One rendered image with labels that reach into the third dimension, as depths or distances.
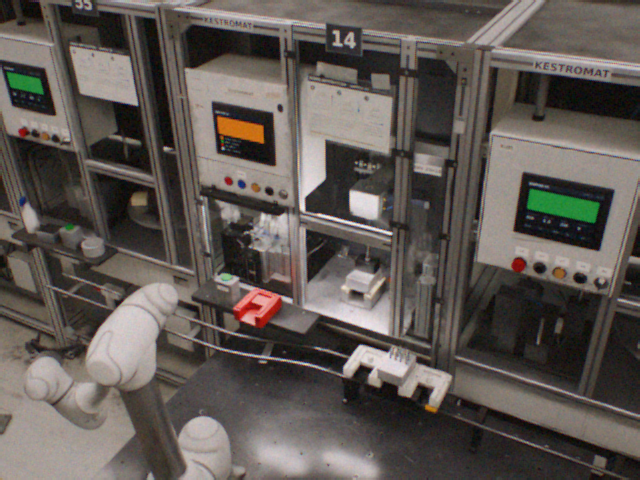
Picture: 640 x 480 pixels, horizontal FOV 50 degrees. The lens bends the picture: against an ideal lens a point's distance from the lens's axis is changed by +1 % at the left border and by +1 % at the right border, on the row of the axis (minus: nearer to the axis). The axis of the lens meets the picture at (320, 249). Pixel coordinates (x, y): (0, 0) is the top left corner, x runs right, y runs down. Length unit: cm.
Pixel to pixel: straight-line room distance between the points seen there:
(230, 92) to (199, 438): 116
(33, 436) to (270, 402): 148
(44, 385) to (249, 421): 77
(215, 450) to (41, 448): 159
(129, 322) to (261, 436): 94
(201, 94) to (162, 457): 125
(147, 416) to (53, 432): 186
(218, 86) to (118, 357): 110
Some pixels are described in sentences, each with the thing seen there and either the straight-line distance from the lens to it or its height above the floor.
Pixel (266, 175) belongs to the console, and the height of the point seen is 148.
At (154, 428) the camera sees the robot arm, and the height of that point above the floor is 119.
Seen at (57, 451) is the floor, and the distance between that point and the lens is 370.
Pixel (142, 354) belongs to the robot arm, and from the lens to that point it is 183.
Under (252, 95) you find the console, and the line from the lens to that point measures 242.
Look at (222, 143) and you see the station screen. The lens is 254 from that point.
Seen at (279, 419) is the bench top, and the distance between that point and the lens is 266.
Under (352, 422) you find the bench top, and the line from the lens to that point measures 264.
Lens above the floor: 263
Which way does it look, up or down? 33 degrees down
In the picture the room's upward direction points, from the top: 1 degrees counter-clockwise
